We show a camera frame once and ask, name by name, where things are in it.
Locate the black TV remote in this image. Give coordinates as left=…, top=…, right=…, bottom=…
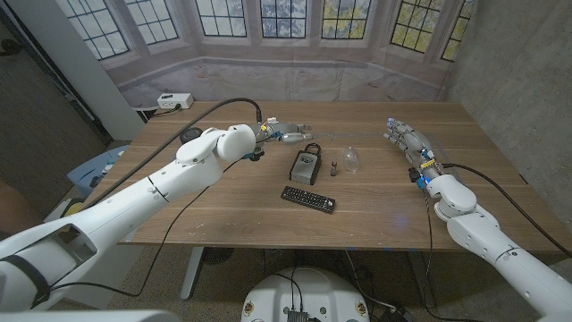
left=280, top=185, right=337, bottom=215

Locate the person in brown clothing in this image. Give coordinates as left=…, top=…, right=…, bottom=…
left=0, top=176, right=44, bottom=234

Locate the grey black combination lock box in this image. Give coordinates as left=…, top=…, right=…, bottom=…
left=289, top=142, right=323, bottom=187

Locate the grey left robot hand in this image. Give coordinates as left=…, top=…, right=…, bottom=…
left=254, top=118, right=314, bottom=146

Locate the white power strip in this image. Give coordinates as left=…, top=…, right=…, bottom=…
left=156, top=92, right=195, bottom=111

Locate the printed window backdrop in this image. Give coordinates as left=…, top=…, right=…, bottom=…
left=55, top=0, right=478, bottom=111

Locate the white table leg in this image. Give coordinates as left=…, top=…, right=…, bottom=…
left=180, top=246, right=206, bottom=301
left=407, top=250, right=437, bottom=309

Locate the blue plastic bin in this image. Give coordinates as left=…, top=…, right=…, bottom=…
left=66, top=144, right=130, bottom=199

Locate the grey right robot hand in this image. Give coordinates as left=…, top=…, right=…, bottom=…
left=383, top=117, right=437, bottom=163

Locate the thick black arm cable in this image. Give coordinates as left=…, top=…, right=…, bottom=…
left=82, top=97, right=265, bottom=211
left=440, top=162, right=572, bottom=260

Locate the black cylinder speaker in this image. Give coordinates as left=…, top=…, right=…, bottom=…
left=179, top=127, right=205, bottom=146

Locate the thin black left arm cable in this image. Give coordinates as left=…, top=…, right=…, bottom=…
left=47, top=159, right=243, bottom=299

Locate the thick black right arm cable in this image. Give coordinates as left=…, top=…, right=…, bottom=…
left=440, top=162, right=572, bottom=260

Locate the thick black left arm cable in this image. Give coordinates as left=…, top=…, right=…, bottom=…
left=82, top=97, right=265, bottom=211

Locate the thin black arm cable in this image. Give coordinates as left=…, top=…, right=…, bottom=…
left=47, top=159, right=243, bottom=299
left=421, top=191, right=435, bottom=314

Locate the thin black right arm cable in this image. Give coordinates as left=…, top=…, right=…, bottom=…
left=421, top=191, right=435, bottom=314

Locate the clear glass cup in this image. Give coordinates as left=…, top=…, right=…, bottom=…
left=341, top=146, right=361, bottom=174

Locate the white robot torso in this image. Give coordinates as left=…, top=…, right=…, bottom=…
left=240, top=267, right=371, bottom=322

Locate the black round floor fan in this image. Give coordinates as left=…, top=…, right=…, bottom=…
left=203, top=247, right=236, bottom=266

